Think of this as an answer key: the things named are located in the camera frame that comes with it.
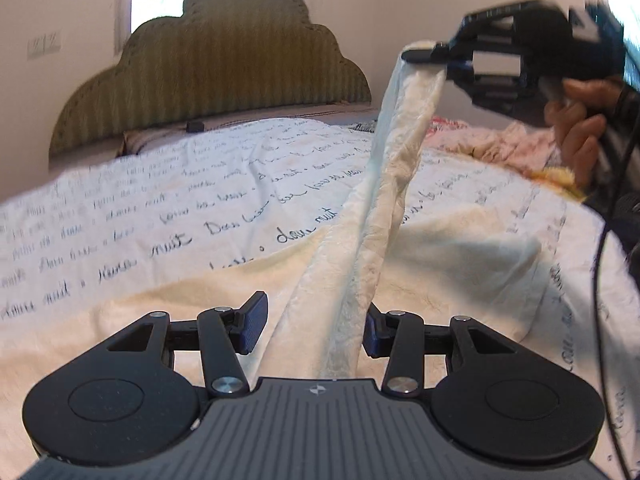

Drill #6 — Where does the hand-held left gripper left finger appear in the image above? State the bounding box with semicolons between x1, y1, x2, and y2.
102;291;269;398

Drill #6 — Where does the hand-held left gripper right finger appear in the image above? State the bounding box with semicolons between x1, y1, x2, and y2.
363;306;526;397

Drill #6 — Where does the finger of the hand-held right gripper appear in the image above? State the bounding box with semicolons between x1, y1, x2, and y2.
444;55;528;122
401;2;526;65

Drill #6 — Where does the cream towel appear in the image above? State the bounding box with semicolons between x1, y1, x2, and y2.
0;37;551;466

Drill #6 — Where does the person's right hand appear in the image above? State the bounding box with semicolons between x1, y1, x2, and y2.
544;77;627;187

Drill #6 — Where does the pink floral cloth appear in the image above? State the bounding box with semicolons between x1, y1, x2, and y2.
425;116;587;196

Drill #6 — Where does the white script-printed blanket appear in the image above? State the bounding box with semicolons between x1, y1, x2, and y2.
0;117;640;480

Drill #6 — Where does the green striped headboard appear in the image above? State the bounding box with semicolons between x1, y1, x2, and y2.
48;0;373;158

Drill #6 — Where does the patterned pillow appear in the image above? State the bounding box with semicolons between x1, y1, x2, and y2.
116;105;378;158

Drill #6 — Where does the black cable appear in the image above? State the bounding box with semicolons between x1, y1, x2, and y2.
591;125;640;480

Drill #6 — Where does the white wall switch plate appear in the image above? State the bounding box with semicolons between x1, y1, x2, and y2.
27;32;63;59

